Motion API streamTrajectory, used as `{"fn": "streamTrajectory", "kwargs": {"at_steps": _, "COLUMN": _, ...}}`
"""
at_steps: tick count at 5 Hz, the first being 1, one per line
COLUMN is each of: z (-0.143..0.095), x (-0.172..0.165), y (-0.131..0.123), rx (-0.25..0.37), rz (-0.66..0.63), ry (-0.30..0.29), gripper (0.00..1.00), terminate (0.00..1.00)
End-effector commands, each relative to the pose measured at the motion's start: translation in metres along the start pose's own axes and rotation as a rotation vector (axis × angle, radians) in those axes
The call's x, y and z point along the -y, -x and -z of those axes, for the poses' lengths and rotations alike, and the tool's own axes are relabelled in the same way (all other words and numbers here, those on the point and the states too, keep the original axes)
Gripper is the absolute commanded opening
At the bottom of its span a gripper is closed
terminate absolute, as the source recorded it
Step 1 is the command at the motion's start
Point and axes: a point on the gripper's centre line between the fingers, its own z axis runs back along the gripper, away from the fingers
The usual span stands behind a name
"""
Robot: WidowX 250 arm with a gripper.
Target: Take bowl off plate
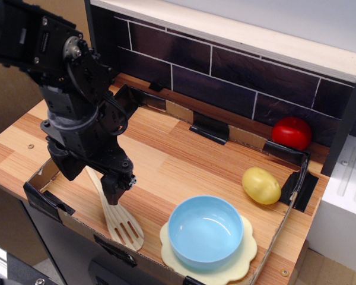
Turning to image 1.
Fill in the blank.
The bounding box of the white side cabinet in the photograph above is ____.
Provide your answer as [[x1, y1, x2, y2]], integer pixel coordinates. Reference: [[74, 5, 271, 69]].
[[307, 136, 356, 271]]

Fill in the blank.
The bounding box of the wooden slotted spatula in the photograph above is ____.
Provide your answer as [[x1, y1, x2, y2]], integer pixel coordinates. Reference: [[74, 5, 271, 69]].
[[85, 166, 144, 251]]

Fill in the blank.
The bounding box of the cardboard fence with black tape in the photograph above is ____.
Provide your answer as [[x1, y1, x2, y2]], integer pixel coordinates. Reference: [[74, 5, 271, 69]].
[[24, 87, 319, 284]]

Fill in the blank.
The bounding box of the cream scalloped plate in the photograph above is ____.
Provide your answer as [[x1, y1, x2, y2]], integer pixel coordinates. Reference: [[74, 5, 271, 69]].
[[160, 217, 258, 284]]

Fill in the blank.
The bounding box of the yellow toy potato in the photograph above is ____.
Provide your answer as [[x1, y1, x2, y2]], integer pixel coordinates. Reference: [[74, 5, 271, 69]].
[[242, 167, 281, 205]]

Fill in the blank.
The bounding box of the light blue plastic bowl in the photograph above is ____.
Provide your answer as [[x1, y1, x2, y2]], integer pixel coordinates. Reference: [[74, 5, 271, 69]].
[[167, 195, 244, 270]]

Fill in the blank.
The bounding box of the red toy tomato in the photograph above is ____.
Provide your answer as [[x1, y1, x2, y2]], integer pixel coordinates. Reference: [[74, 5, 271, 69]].
[[271, 116, 312, 150]]

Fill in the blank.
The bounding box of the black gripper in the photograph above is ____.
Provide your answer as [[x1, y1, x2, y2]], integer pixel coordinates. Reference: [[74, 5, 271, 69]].
[[40, 119, 136, 205]]

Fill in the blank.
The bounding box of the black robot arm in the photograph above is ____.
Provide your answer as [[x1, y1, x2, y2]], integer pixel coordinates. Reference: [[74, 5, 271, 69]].
[[0, 1, 136, 205]]

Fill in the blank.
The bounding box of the dark tile backsplash panel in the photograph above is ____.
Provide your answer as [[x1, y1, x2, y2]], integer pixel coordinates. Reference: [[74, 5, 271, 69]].
[[91, 6, 353, 146]]

